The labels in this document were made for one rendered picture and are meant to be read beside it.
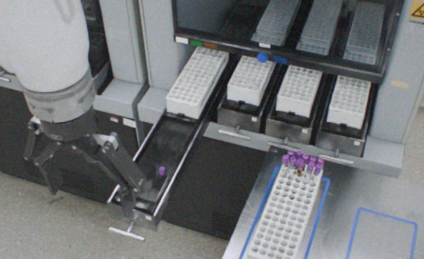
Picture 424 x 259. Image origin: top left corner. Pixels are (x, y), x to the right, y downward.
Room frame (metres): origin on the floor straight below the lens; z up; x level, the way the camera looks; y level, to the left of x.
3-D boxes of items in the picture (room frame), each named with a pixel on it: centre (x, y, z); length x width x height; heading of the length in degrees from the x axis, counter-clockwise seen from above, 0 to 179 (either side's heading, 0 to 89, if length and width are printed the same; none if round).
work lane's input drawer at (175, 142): (1.07, 0.10, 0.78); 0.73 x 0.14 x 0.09; 160
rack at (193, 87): (1.24, 0.03, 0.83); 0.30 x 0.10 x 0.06; 160
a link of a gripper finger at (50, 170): (0.54, 0.26, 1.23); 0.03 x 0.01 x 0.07; 159
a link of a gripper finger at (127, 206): (0.49, 0.13, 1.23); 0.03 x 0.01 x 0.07; 159
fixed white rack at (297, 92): (1.23, -0.29, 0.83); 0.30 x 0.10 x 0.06; 160
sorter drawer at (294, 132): (1.36, -0.34, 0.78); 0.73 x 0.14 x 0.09; 160
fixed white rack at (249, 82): (1.29, -0.15, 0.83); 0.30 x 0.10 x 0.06; 160
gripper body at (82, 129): (0.51, 0.20, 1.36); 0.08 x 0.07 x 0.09; 69
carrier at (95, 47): (1.39, 0.41, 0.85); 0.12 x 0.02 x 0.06; 70
